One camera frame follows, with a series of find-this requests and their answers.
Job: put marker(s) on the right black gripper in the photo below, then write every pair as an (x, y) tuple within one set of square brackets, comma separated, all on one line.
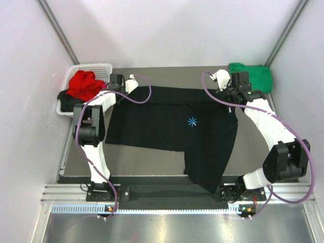
[(221, 94)]

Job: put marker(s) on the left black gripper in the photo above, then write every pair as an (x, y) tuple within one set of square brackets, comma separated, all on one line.
[(125, 92)]

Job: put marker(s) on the black t shirt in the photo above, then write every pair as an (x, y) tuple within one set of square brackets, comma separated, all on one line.
[(180, 120)]

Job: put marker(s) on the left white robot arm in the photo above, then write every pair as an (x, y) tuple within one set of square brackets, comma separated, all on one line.
[(89, 132)]

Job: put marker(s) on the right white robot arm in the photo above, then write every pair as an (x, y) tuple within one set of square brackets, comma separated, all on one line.
[(287, 158)]

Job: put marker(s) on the white plastic laundry basket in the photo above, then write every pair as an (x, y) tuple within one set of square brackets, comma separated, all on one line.
[(102, 71)]

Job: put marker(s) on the green folded t shirt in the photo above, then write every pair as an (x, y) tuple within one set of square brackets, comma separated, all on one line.
[(260, 76)]

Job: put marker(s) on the red t shirt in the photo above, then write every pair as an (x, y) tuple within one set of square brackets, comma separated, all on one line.
[(84, 85)]

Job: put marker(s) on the black garment in basket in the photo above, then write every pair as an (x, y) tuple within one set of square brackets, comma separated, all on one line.
[(67, 102)]

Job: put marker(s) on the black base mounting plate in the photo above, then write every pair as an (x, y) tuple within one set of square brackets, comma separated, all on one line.
[(229, 193)]

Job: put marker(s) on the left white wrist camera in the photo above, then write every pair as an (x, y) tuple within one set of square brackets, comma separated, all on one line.
[(131, 84)]

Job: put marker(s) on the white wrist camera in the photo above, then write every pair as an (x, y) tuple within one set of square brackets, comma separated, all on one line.
[(131, 84), (222, 78)]

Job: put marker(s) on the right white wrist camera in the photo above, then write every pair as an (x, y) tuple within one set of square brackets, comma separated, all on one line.
[(222, 78)]

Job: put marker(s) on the aluminium frame rail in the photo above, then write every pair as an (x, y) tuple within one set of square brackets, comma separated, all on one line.
[(75, 193)]

